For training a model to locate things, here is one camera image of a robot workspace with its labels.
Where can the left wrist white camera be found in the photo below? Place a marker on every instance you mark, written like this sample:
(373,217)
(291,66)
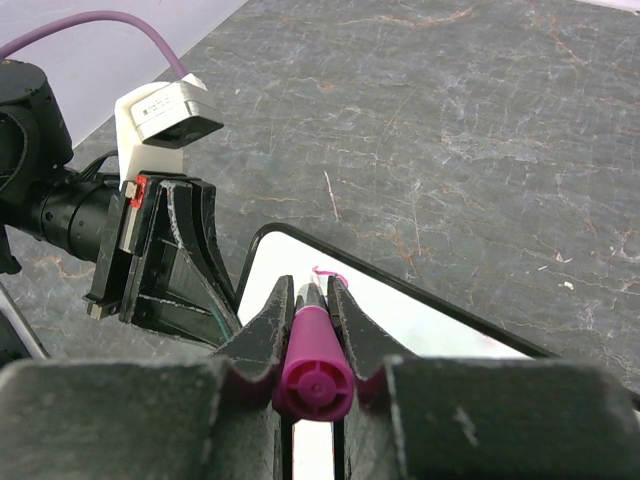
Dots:
(156,121)

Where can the white whiteboard black frame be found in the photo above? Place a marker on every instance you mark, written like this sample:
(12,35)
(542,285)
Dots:
(397,308)

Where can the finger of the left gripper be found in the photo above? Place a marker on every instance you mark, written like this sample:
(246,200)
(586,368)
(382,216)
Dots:
(195,275)
(212,327)

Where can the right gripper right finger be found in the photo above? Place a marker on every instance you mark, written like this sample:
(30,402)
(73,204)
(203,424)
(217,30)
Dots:
(434,418)

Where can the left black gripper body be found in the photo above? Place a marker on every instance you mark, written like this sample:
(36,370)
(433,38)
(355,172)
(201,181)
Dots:
(122,238)

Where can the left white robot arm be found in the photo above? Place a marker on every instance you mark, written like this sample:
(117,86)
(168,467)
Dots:
(152,238)

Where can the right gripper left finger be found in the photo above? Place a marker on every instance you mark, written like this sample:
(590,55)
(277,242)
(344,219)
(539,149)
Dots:
(209,418)

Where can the magenta whiteboard marker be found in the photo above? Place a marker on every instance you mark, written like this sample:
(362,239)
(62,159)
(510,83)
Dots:
(316,382)

